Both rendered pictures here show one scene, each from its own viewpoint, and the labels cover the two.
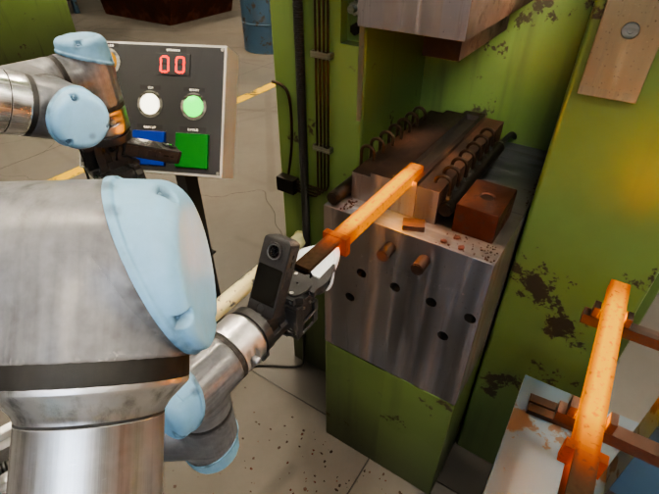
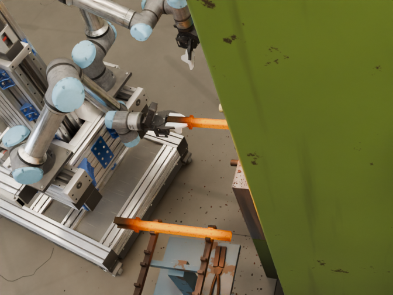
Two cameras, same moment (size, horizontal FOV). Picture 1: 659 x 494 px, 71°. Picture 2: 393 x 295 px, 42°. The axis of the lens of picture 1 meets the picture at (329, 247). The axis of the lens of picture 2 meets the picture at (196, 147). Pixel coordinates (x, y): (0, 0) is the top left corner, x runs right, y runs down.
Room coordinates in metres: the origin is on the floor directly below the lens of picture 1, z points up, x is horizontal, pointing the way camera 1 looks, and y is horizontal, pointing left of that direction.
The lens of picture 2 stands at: (0.61, -1.32, 2.53)
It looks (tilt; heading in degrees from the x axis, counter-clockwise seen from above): 52 degrees down; 91
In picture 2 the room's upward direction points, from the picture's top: 24 degrees counter-clockwise
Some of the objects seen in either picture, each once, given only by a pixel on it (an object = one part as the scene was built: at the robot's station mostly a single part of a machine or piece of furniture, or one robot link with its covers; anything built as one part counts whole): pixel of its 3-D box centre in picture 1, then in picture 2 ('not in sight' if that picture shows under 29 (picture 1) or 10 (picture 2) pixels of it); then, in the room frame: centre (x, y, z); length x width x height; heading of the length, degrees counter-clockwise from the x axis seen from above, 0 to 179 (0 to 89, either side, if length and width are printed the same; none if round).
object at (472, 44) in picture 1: (470, 25); not in sight; (1.03, -0.29, 1.24); 0.30 x 0.07 x 0.06; 147
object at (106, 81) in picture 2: not in sight; (97, 76); (0.28, 0.60, 0.87); 0.15 x 0.15 x 0.10
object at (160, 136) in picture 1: (149, 148); not in sight; (0.95, 0.40, 1.01); 0.07 x 0.05 x 0.07; 82
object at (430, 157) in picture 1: (444, 144); not in sight; (1.00, -0.27, 0.99); 0.42 x 0.05 x 0.01; 147
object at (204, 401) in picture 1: (195, 386); (120, 120); (0.34, 0.16, 0.98); 0.11 x 0.08 x 0.09; 147
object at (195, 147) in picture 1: (192, 151); not in sight; (0.94, 0.30, 1.01); 0.07 x 0.05 x 0.07; 82
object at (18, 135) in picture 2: not in sight; (21, 143); (-0.09, 0.27, 0.98); 0.13 x 0.12 x 0.14; 93
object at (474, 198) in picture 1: (483, 210); not in sight; (0.79, -0.31, 0.95); 0.12 x 0.09 x 0.07; 147
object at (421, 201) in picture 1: (432, 155); not in sight; (1.01, -0.25, 0.96); 0.42 x 0.20 x 0.09; 147
